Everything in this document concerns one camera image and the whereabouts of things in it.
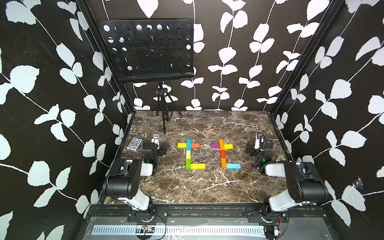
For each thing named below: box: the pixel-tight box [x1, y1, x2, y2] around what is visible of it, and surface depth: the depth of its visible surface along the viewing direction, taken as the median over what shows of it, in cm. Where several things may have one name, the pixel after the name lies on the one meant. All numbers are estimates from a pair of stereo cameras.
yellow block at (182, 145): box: [177, 142, 187, 148], surface depth 103 cm
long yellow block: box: [190, 163, 206, 170], surface depth 92 cm
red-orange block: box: [191, 143, 201, 148], surface depth 103 cm
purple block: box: [211, 143, 220, 149], surface depth 103 cm
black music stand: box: [100, 19, 195, 134], surface depth 71 cm
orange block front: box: [221, 158, 227, 168], surface depth 94 cm
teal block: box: [186, 139, 192, 151], surface depth 103 cm
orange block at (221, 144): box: [218, 139, 225, 150], surface depth 103 cm
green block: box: [185, 158, 191, 169], surface depth 92 cm
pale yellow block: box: [185, 150, 191, 159], surface depth 97 cm
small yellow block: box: [224, 144, 234, 150], surface depth 102 cm
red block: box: [220, 150, 226, 159], surface depth 98 cm
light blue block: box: [226, 163, 241, 169], surface depth 92 cm
